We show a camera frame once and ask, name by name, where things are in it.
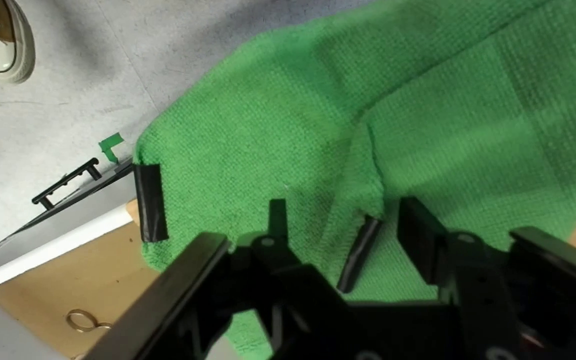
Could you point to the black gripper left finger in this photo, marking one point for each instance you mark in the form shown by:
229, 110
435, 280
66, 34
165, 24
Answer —
277, 221

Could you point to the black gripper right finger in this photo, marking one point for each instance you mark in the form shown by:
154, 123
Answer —
420, 233

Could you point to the black tape piece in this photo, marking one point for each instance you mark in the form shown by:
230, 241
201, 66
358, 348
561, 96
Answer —
361, 253
151, 202

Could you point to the green towel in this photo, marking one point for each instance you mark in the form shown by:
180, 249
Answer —
268, 120

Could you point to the open wooden drawer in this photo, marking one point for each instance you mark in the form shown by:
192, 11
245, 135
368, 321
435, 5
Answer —
49, 286

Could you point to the white sneaker shoe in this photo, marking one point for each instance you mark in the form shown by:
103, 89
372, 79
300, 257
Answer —
9, 46

